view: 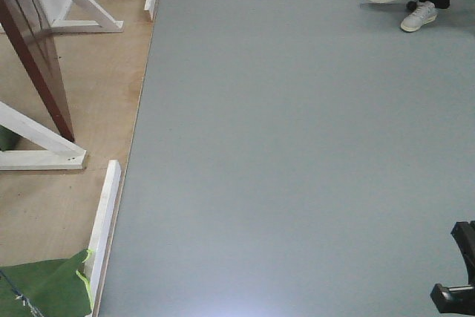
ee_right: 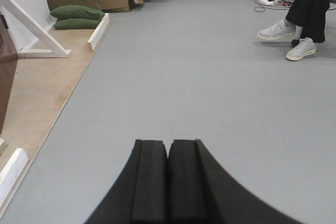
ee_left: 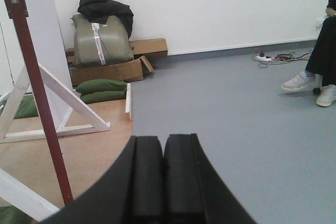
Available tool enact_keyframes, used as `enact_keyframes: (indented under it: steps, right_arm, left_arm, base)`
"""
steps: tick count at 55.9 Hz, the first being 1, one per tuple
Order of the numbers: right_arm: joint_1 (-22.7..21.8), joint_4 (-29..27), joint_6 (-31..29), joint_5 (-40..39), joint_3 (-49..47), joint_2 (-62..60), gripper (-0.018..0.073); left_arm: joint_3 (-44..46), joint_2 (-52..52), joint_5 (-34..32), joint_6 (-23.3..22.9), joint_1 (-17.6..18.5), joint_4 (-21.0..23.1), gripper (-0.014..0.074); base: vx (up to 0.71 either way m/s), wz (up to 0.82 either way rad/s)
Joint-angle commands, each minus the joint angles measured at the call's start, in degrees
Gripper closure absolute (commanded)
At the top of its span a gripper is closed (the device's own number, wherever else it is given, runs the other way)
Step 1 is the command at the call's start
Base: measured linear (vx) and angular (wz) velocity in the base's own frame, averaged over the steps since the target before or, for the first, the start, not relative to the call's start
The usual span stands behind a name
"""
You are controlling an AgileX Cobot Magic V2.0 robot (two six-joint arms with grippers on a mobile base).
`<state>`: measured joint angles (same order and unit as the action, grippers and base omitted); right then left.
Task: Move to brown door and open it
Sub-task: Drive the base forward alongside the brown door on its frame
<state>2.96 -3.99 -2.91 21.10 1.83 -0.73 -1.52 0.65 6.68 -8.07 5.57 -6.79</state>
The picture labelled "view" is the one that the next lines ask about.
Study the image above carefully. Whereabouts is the brown wooden door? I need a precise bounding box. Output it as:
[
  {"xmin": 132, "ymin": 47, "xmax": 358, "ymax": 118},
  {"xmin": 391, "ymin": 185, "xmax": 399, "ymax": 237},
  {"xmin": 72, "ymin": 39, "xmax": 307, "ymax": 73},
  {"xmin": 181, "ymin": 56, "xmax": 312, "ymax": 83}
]
[{"xmin": 1, "ymin": 0, "xmax": 75, "ymax": 142}]

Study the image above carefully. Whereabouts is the black robot body part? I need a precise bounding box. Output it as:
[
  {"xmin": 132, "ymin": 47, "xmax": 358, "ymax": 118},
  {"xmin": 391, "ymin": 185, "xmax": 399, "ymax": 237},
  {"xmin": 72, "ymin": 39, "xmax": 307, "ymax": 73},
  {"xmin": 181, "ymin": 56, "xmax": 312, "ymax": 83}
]
[{"xmin": 430, "ymin": 220, "xmax": 475, "ymax": 316}]

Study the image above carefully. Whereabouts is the far white diagonal brace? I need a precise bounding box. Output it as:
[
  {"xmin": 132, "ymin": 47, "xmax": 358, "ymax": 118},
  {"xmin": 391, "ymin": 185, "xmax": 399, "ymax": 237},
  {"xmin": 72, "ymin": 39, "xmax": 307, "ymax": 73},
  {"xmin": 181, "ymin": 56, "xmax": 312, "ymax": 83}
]
[{"xmin": 50, "ymin": 0, "xmax": 123, "ymax": 33}]

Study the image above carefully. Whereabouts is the white diagonal brace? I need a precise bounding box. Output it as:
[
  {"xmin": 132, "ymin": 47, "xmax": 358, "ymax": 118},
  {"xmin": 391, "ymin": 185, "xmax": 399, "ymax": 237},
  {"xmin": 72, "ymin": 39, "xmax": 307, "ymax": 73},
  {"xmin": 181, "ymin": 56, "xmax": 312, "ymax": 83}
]
[
  {"xmin": 1, "ymin": 103, "xmax": 87, "ymax": 171},
  {"xmin": 50, "ymin": 0, "xmax": 123, "ymax": 33}
]

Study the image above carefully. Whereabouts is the near white diagonal brace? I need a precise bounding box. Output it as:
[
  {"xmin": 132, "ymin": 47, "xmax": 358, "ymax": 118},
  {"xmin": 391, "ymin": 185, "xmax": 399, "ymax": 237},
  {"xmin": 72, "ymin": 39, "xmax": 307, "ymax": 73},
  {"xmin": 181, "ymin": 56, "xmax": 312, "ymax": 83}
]
[{"xmin": 1, "ymin": 103, "xmax": 87, "ymax": 171}]

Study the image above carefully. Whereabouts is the plywood base board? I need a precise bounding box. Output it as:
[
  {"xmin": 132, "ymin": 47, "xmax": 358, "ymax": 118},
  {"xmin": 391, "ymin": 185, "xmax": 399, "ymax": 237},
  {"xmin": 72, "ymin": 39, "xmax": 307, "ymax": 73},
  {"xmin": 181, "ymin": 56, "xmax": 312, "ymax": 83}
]
[{"xmin": 1, "ymin": 0, "xmax": 154, "ymax": 266}]

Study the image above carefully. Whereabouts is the right white sneaker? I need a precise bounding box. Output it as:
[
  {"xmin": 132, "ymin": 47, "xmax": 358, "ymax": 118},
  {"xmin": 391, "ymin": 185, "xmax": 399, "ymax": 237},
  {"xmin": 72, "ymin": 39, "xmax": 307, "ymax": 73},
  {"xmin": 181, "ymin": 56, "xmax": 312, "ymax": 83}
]
[{"xmin": 400, "ymin": 1, "xmax": 438, "ymax": 33}]

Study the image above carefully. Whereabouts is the near green sandbag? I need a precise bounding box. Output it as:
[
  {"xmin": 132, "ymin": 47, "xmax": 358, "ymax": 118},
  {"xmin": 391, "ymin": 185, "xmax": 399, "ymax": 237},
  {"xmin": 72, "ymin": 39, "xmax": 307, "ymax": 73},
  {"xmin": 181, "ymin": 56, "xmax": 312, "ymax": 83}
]
[{"xmin": 1, "ymin": 249, "xmax": 94, "ymax": 316}]

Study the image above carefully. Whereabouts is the near white edge rail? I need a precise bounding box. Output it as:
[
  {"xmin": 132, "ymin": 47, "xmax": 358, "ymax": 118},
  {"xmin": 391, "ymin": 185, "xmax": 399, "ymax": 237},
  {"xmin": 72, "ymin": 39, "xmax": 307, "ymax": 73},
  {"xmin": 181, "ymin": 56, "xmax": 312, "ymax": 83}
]
[{"xmin": 84, "ymin": 160, "xmax": 122, "ymax": 310}]

